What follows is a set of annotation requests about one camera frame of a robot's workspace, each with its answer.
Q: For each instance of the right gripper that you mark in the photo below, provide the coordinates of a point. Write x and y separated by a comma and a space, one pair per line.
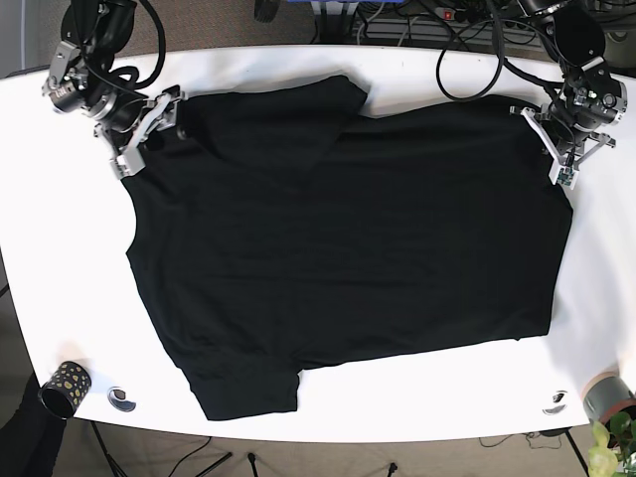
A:
128, 124

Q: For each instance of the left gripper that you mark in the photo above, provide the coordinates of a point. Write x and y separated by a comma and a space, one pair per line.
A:
569, 136

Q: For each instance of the black T-shirt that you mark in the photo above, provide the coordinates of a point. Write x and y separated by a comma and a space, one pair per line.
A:
284, 231

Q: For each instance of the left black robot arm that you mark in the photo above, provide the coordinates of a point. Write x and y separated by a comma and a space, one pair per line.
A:
587, 98

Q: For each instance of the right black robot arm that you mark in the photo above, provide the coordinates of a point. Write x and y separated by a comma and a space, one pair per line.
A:
82, 78

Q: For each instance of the grey plant pot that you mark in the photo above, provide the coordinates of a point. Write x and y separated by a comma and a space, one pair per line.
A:
606, 395

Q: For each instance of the right metal table grommet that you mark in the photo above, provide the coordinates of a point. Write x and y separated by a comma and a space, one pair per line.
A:
556, 403

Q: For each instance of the metal table grommet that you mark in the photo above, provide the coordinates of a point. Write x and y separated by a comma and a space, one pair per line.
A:
556, 403
117, 397

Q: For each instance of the black floral cup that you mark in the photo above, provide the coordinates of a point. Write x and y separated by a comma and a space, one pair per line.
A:
65, 390

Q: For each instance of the left metal table grommet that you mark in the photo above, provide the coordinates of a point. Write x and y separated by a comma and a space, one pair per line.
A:
117, 397

